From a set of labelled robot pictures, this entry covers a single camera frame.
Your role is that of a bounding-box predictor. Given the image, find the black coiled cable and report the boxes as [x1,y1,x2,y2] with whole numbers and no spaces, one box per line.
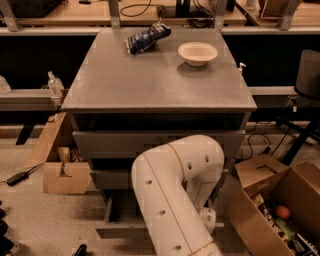
[185,17,214,30]

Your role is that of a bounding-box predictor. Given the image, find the cardboard box right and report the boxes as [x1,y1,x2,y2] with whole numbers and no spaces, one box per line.
[224,155,320,256]

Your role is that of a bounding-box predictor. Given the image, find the cardboard box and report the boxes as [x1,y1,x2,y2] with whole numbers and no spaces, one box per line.
[224,155,320,256]
[24,113,92,195]

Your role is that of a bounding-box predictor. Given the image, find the small pump bottle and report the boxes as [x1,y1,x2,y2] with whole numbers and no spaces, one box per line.
[238,62,246,74]

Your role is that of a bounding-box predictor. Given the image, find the black office chair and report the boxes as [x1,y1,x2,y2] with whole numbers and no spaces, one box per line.
[276,49,320,165]

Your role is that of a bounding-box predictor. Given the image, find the grey drawer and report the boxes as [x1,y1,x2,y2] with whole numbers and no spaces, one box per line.
[96,190,150,239]
[73,130,245,160]
[89,168,231,191]

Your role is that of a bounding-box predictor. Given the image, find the clear plastic bottle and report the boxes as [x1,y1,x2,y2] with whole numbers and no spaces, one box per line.
[48,71,64,97]

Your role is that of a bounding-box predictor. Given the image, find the grey bottom drawer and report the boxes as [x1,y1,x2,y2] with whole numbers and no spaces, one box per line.
[96,190,150,239]

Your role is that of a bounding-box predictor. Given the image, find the black floor cable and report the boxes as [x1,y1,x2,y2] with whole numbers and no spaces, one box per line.
[234,121,273,161]

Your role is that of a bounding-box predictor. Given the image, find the black object floor bottom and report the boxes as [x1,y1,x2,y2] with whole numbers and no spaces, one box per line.
[72,244,87,256]

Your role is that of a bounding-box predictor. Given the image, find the cardboard box left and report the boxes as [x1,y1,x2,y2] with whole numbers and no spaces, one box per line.
[24,113,92,195]

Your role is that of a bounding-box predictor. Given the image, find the grey top drawer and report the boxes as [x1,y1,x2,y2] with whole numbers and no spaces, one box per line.
[73,130,245,160]

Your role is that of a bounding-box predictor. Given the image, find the black power adapter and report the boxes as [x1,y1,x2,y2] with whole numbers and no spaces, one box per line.
[6,172,28,186]

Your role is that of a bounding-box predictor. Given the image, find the blue chip bag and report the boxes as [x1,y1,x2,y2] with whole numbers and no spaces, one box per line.
[125,22,171,54]

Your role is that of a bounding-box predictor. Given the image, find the grey middle drawer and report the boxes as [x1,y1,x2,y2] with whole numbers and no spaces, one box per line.
[89,168,231,191]

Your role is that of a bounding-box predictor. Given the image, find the red apple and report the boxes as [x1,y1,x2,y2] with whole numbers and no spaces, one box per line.
[275,205,291,220]

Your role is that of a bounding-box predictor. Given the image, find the grey drawer cabinet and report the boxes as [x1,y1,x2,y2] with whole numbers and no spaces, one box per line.
[60,27,258,240]

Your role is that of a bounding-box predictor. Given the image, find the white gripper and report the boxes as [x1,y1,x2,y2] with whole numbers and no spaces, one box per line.
[199,207,216,233]

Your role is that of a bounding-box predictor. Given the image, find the green snack packet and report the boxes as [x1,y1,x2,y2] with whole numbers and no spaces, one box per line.
[275,218,295,242]

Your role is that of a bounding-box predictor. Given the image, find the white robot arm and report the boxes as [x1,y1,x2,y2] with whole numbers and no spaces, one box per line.
[131,135,224,256]

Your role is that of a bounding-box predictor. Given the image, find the white paper bowl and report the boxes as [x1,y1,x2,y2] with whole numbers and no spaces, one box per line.
[178,42,218,67]

